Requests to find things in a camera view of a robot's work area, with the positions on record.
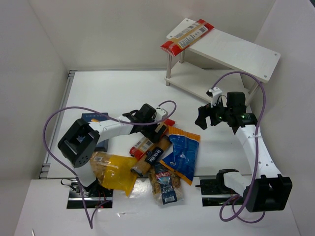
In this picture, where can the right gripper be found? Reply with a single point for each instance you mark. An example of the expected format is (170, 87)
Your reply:
(212, 114)

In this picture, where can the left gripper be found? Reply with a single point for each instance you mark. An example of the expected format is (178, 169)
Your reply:
(152, 132)

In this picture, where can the red spaghetti bag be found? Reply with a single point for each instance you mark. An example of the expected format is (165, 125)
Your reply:
(144, 144)
(187, 37)

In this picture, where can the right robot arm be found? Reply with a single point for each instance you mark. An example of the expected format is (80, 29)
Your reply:
(269, 191)

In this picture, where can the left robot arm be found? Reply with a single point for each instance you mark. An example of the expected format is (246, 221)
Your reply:
(79, 142)

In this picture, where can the blue orange pasta bag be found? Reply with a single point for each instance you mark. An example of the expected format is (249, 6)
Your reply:
(183, 158)

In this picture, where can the Agnesi fusilli pasta bag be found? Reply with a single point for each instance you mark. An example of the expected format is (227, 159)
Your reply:
(166, 185)

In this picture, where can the blue Barilla pasta box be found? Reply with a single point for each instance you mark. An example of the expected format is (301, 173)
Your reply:
(92, 117)

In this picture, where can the yellow fusilli pasta bag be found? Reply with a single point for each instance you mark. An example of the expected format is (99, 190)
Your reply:
(114, 171)

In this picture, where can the white two-tier shelf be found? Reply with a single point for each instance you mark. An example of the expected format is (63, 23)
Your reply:
(227, 50)

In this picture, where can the red spaghetti bag on shelf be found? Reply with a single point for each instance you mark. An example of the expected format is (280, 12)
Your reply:
(187, 37)

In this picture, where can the dark label spaghetti bag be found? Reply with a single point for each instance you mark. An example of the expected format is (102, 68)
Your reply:
(152, 155)

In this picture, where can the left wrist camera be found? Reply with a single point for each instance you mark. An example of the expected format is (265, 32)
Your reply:
(161, 114)

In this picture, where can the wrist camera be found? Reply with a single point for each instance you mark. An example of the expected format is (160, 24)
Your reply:
(161, 114)
(215, 93)

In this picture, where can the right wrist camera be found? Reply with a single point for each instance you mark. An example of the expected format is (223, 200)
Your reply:
(215, 93)

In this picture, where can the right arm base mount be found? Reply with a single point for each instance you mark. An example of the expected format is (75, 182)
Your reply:
(211, 194)

